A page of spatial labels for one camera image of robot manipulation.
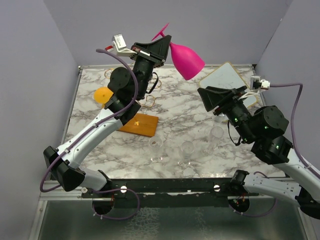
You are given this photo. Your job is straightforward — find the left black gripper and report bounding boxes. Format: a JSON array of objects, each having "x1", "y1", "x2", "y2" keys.
[{"x1": 129, "y1": 35, "x2": 171, "y2": 99}]

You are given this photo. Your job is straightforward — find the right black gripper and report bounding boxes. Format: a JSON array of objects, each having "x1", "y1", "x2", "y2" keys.
[{"x1": 197, "y1": 85, "x2": 256, "y2": 143}]

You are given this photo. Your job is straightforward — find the pink plastic wine glass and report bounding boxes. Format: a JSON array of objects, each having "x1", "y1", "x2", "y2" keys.
[{"x1": 152, "y1": 22, "x2": 205, "y2": 81}]

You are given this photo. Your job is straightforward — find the yellow plastic wine glass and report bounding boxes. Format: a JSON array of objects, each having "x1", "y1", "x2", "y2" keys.
[{"x1": 93, "y1": 86, "x2": 114, "y2": 108}]

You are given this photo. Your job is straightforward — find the clear wine glass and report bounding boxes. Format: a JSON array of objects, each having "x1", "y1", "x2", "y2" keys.
[
  {"x1": 213, "y1": 114, "x2": 228, "y2": 123},
  {"x1": 178, "y1": 141, "x2": 195, "y2": 165},
  {"x1": 148, "y1": 135, "x2": 164, "y2": 163}
]

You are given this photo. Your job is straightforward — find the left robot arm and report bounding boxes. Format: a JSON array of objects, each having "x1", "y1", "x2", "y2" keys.
[{"x1": 43, "y1": 34, "x2": 172, "y2": 198}]

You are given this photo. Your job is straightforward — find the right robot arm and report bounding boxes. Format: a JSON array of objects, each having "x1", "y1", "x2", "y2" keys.
[{"x1": 197, "y1": 86, "x2": 320, "y2": 219}]

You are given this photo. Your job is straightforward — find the white board gold rim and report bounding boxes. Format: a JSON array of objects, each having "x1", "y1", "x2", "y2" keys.
[{"x1": 199, "y1": 61, "x2": 254, "y2": 92}]

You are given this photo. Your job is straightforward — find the clear flute glass right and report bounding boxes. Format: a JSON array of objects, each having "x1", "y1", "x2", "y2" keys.
[{"x1": 201, "y1": 126, "x2": 224, "y2": 156}]

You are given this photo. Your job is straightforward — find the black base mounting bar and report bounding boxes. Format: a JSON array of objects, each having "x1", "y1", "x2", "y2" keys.
[{"x1": 81, "y1": 177, "x2": 258, "y2": 209}]

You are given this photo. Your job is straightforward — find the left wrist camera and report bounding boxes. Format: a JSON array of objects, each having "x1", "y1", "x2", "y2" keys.
[{"x1": 105, "y1": 34, "x2": 136, "y2": 57}]

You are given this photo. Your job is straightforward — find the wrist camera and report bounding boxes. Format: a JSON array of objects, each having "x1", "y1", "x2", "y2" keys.
[
  {"x1": 105, "y1": 34, "x2": 136, "y2": 57},
  {"x1": 240, "y1": 75, "x2": 271, "y2": 100}
]

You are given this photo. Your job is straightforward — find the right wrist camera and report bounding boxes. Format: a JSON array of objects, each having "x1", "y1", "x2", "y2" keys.
[{"x1": 240, "y1": 75, "x2": 271, "y2": 100}]

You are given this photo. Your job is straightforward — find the gold wire glass rack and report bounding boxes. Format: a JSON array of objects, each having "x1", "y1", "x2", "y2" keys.
[{"x1": 104, "y1": 68, "x2": 159, "y2": 138}]

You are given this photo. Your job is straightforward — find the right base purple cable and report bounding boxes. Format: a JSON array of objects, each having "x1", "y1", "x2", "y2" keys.
[{"x1": 231, "y1": 197, "x2": 278, "y2": 218}]

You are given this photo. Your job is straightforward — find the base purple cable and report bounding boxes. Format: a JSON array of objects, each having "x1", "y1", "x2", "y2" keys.
[
  {"x1": 91, "y1": 187, "x2": 142, "y2": 221},
  {"x1": 231, "y1": 197, "x2": 278, "y2": 218}
]

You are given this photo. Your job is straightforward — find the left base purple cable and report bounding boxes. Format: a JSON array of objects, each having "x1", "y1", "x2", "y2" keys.
[{"x1": 91, "y1": 187, "x2": 142, "y2": 221}]

